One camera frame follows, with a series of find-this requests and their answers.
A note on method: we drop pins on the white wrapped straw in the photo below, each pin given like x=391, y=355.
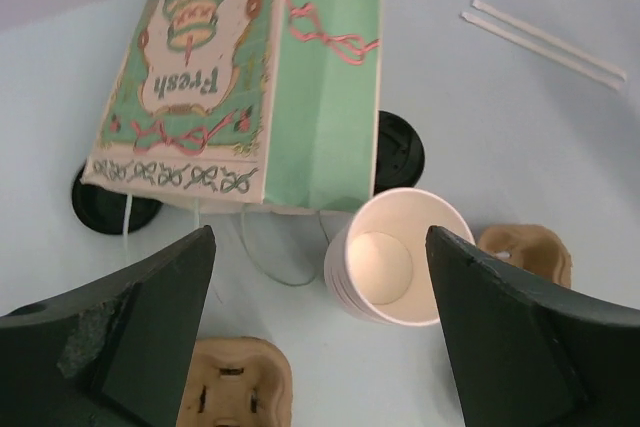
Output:
x=592, y=63
x=539, y=50

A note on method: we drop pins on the stack of brown paper cups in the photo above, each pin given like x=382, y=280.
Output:
x=376, y=267

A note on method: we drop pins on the black plastic cup lid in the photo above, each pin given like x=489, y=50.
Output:
x=400, y=156

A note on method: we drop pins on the printed green paper bag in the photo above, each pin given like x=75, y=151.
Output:
x=234, y=106

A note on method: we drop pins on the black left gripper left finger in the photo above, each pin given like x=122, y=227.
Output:
x=114, y=352

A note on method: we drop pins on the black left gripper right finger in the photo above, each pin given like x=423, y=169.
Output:
x=527, y=352

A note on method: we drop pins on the black lid stack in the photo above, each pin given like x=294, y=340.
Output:
x=103, y=211

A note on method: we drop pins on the brown pulp cup carrier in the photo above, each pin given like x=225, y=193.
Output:
x=530, y=247
x=241, y=381

